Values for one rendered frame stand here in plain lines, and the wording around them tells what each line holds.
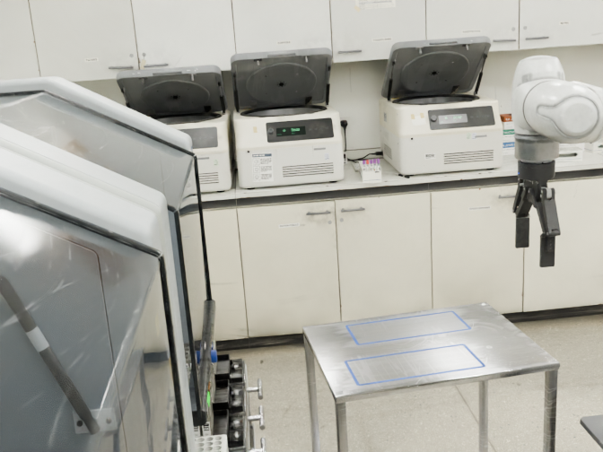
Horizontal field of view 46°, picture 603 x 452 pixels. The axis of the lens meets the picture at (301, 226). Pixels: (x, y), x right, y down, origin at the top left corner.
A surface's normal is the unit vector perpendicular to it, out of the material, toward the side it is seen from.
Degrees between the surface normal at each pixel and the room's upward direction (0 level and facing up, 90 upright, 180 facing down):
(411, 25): 90
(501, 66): 90
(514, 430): 0
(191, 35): 90
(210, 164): 90
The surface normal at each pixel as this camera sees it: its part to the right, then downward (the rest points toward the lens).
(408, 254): 0.09, 0.26
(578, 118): -0.18, 0.25
